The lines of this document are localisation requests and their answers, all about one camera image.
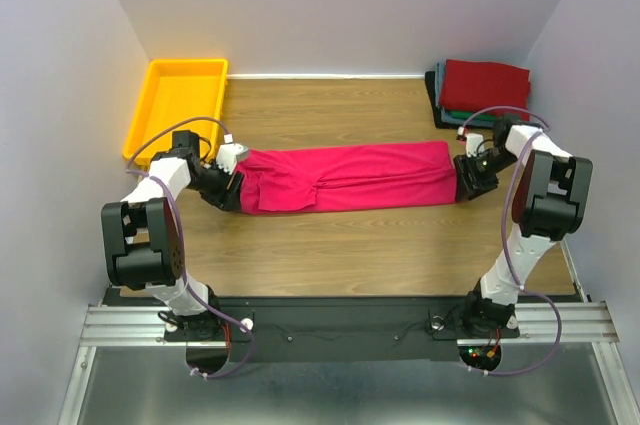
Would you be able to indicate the folded green t shirt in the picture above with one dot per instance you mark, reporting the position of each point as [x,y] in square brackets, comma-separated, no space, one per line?
[460,117]

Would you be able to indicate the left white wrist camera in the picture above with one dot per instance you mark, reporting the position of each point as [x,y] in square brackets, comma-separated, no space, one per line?
[229,155]

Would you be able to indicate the yellow plastic tray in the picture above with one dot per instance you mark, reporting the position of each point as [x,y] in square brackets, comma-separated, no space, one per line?
[175,90]

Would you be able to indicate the folded blue grey t shirt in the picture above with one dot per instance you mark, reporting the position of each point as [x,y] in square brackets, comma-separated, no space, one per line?
[440,74]

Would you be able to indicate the pink t shirt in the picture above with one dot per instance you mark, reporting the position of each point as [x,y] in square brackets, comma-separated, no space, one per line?
[350,178]

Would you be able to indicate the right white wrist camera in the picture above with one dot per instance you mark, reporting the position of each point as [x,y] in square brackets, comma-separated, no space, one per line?
[473,142]

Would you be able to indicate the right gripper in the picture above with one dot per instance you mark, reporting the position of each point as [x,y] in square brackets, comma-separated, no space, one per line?
[470,188]

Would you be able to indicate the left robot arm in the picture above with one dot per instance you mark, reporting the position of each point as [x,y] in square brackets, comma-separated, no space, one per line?
[143,238]

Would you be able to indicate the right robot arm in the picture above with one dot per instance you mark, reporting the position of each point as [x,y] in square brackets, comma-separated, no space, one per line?
[546,201]

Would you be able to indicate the folded black t shirt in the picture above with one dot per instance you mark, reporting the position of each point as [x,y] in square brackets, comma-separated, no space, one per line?
[429,80]

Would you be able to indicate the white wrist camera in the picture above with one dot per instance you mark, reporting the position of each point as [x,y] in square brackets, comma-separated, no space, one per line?
[473,142]
[229,155]

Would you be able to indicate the folded red t shirt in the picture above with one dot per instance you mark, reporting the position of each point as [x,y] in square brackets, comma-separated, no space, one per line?
[469,86]

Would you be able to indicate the aluminium frame rail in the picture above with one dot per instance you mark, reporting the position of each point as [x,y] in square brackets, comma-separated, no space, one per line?
[557,371]

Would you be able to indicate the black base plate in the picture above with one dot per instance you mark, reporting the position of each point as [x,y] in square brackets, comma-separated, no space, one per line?
[336,330]

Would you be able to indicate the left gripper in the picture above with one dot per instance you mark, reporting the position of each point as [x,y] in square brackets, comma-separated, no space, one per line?
[226,199]

